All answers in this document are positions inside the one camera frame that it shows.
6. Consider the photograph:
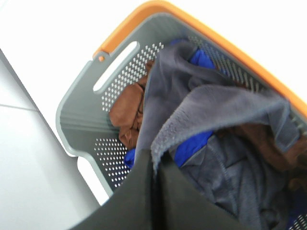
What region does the dark grey towel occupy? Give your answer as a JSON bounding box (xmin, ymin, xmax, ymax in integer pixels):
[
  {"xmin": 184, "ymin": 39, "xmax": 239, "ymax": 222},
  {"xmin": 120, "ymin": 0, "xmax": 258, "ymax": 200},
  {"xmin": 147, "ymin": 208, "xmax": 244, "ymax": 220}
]
[{"xmin": 135, "ymin": 40, "xmax": 300, "ymax": 167}]

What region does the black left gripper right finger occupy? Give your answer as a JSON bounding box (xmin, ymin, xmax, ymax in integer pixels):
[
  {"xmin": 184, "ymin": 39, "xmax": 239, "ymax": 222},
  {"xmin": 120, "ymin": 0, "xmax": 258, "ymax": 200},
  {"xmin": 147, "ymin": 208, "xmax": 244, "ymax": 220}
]
[{"xmin": 157, "ymin": 153, "xmax": 244, "ymax": 230}]

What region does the orange basket handle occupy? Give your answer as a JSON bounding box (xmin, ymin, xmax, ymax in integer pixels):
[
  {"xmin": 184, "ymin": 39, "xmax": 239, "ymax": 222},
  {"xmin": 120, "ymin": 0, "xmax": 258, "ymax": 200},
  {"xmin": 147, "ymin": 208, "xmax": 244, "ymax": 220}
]
[{"xmin": 93, "ymin": 0, "xmax": 307, "ymax": 117}]

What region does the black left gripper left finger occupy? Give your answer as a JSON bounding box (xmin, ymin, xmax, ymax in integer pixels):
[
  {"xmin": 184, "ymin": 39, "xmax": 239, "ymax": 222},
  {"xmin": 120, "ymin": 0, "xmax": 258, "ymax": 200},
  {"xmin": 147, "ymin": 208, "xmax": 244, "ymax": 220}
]
[{"xmin": 72, "ymin": 150, "xmax": 155, "ymax": 230}]

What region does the blue towel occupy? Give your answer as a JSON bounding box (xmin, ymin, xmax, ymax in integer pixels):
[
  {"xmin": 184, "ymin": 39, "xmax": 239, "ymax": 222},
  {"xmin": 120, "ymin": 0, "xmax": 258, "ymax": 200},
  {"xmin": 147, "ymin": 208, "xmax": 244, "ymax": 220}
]
[{"xmin": 124, "ymin": 39, "xmax": 228, "ymax": 168}]

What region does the brown towel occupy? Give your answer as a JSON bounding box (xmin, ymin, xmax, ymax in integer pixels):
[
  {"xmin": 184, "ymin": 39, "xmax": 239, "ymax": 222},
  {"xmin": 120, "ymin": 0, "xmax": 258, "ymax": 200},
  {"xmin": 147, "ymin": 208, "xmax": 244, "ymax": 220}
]
[{"xmin": 109, "ymin": 60, "xmax": 307, "ymax": 189}]

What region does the grey plastic laundry basket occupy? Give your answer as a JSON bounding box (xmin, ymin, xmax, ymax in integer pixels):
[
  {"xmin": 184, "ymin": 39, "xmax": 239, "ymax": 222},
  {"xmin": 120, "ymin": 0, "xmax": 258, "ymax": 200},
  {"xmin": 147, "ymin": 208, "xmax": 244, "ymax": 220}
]
[{"xmin": 55, "ymin": 12, "xmax": 307, "ymax": 230}]

